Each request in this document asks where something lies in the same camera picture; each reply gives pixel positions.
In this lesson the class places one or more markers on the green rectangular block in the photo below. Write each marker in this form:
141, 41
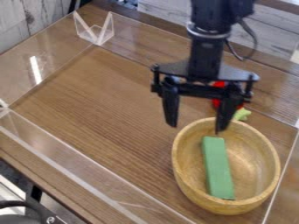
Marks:
217, 164

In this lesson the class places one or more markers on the clear acrylic corner bracket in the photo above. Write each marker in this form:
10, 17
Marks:
98, 35

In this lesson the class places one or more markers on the black table clamp mount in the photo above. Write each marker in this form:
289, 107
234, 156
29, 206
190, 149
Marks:
46, 216

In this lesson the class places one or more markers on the clear acrylic tray wall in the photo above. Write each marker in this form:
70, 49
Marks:
98, 195

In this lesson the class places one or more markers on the brown wooden bowl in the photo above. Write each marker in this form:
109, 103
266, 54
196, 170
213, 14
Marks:
254, 165

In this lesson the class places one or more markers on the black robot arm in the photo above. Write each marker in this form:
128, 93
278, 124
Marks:
217, 15

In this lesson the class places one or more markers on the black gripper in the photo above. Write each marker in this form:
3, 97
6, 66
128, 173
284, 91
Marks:
204, 76

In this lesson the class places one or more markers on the red knitted strawberry toy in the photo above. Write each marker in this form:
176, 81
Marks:
242, 112

